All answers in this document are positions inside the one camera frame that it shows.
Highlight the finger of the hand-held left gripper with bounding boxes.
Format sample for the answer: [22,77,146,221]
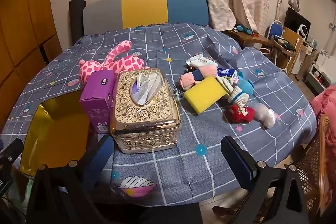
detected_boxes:
[0,138,25,161]

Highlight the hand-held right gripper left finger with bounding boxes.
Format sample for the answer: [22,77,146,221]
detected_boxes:
[26,135,115,224]

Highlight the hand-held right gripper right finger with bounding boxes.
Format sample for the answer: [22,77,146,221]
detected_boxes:
[220,135,309,224]

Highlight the gold metal tray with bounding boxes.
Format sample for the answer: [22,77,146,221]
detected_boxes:
[20,98,91,177]

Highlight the clear plastic bag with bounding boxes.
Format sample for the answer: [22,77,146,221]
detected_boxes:
[253,103,276,128]

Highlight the white gloves with blue cuffs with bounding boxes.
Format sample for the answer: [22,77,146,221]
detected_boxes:
[227,85,248,104]

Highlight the yellow sponge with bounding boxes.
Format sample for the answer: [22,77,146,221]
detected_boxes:
[184,76,227,112]

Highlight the blue cloth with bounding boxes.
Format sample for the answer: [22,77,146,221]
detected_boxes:
[236,71,255,94]

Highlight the pink cloth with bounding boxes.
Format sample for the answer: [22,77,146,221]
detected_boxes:
[198,64,219,78]

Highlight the grey checked tablecloth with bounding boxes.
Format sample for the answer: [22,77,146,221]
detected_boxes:
[0,23,317,207]

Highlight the ornate gold tissue box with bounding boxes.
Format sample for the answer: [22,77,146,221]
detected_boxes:
[110,68,181,153]

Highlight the purple cardboard box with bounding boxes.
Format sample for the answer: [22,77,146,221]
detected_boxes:
[79,70,117,134]

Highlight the rattan chair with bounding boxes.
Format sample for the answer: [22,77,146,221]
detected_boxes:
[294,114,336,214]

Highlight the blue tissue pack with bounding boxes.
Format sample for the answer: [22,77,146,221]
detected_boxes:
[217,68,238,78]

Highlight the white tissue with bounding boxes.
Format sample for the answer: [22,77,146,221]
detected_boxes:
[130,71,161,104]

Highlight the pink fuzzy towel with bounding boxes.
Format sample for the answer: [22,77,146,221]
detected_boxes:
[179,72,200,91]

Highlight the pink clothing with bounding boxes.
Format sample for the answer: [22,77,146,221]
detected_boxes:
[310,84,336,119]

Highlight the pink spotted plush toy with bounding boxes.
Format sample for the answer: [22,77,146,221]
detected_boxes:
[79,40,151,85]

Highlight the wooden side table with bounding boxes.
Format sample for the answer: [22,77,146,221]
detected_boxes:
[226,28,271,48]

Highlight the dark green hand tool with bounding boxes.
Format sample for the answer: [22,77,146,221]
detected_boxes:
[273,35,296,50]

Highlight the blue headphones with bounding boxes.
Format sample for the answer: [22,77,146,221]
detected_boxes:
[234,25,256,35]

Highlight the wooden wardrobe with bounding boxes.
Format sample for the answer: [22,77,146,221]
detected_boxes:
[0,0,63,119]

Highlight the blue folding chair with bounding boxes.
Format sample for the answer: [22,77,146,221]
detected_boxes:
[268,20,284,39]

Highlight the white round fan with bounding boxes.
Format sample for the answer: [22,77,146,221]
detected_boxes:
[297,25,311,39]

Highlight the black monitor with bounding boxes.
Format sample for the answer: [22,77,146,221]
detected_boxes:
[284,7,311,35]

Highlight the grey yellow blue chair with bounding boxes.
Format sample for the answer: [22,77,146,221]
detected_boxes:
[83,0,210,38]

